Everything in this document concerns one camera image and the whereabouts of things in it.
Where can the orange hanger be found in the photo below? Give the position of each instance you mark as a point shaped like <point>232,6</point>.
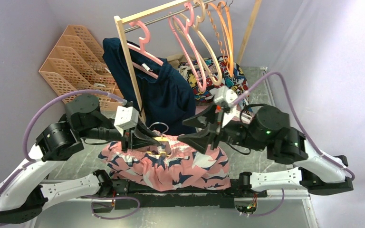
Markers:
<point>228,34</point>

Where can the pink patterned shorts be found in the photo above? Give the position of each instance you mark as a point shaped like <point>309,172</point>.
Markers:
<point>182,167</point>

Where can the white eraser box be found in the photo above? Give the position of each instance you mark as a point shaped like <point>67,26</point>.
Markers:
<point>245,118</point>

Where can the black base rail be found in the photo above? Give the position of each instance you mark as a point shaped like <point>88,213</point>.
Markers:
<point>186,197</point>

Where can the yellow hanger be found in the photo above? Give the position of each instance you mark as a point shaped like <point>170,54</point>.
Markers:
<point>164,143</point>

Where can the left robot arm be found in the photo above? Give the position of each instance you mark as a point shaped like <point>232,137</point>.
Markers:
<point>92,114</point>

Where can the pink clipboard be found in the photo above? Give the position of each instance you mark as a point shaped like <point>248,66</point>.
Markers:
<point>201,110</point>

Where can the wooden clothes rack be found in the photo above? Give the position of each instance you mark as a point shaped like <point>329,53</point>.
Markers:
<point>123,27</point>

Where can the pink hanger with navy shorts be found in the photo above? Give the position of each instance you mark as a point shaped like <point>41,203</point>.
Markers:
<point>142,50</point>

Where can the navy blue shorts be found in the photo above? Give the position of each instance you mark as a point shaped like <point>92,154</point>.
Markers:
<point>166,100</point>

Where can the beige plastic file organizer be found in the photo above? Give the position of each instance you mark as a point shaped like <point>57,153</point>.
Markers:
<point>76,63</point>

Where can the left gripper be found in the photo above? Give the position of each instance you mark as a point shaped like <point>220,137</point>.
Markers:
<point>135,142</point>

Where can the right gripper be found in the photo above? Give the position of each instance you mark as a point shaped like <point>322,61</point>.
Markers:
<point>200,140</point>

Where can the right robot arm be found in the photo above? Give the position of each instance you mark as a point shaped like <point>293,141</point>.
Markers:
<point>269,130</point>

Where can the beige wooden hanger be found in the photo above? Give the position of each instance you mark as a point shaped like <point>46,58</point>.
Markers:
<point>200,15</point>

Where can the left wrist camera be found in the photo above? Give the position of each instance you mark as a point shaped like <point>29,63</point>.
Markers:
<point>126,118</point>

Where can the tan wavy hanger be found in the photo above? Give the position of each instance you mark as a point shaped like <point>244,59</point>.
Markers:
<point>217,31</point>

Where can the colourful cartoon print cloth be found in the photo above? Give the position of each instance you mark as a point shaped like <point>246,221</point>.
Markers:
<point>219,76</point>

